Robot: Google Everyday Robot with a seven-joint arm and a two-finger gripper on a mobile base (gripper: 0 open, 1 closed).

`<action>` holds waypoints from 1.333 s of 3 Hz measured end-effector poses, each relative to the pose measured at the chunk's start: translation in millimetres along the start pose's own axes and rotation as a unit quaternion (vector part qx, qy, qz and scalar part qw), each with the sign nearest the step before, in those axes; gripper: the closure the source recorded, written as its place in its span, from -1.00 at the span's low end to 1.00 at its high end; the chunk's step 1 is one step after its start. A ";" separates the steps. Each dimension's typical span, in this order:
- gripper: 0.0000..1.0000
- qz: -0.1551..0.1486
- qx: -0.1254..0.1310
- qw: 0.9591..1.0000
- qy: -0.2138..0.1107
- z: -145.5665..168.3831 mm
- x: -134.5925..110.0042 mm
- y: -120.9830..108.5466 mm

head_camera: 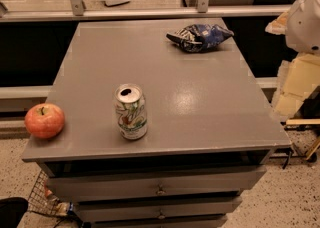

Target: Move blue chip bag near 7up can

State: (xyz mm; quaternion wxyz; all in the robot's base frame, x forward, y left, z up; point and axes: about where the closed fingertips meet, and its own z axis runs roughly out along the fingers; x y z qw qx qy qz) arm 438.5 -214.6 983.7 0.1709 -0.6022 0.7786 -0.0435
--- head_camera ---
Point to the blue chip bag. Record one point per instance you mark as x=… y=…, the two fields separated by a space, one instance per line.
x=197 y=38

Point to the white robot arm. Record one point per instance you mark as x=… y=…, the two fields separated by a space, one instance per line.
x=300 y=25

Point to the white green 7up can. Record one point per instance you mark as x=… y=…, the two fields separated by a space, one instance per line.
x=130 y=108

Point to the grey drawer cabinet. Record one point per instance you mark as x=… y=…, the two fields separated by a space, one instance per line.
x=204 y=110

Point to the top grey drawer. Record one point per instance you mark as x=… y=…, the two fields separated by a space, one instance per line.
x=144 y=185

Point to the grey drawer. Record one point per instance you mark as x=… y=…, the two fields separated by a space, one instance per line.
x=157 y=209
x=205 y=221
x=144 y=185

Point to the red apple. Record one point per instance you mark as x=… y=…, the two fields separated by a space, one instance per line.
x=44 y=120

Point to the middle grey drawer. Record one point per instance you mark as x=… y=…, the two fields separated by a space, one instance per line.
x=157 y=209

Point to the yellow wooden stand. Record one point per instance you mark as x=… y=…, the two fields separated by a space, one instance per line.
x=306 y=139

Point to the bottom grey drawer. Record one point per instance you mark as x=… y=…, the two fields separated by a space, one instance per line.
x=205 y=221

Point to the black object bottom left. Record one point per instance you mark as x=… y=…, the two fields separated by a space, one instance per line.
x=11 y=211

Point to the metal railing frame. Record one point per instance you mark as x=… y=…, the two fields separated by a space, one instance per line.
x=63 y=10

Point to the wire basket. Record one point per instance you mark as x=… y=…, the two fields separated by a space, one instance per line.
x=43 y=202

